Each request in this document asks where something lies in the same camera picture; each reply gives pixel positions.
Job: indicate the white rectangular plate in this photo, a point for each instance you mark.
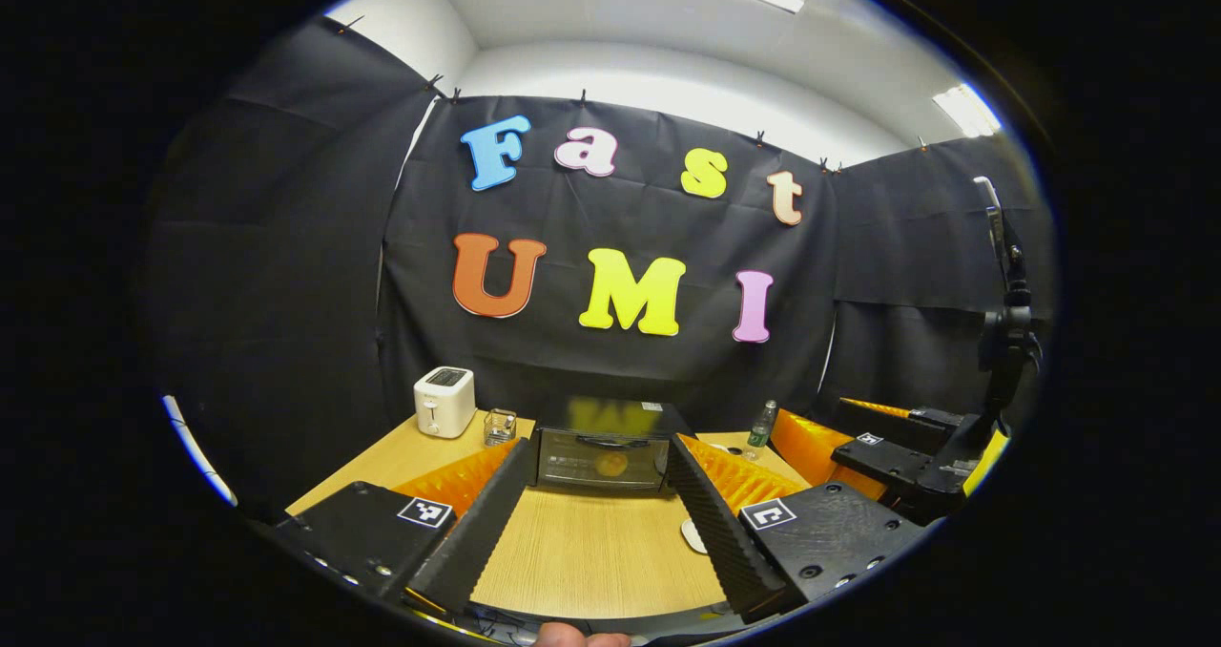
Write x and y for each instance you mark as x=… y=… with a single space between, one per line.
x=693 y=535

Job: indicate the round yellow bun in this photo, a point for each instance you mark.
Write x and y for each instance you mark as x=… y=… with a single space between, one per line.
x=611 y=466

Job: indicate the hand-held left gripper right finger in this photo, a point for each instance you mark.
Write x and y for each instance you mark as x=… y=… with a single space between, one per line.
x=715 y=532

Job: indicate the black backdrop cloth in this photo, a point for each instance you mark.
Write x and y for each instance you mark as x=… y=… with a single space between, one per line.
x=286 y=246

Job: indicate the black electric oven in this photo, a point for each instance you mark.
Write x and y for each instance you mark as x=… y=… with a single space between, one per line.
x=563 y=461

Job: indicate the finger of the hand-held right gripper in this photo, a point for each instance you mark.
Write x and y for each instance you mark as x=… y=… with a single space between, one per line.
x=887 y=461
x=930 y=418

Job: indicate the clear plastic water bottle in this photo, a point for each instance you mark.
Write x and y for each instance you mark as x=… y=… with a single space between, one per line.
x=761 y=432

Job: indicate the white toaster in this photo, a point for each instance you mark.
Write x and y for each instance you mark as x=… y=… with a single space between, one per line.
x=444 y=404

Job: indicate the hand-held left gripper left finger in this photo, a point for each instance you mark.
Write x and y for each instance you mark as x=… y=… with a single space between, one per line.
x=477 y=532

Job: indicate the small ceiling light panel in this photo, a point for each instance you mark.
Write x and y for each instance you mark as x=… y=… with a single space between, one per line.
x=966 y=110

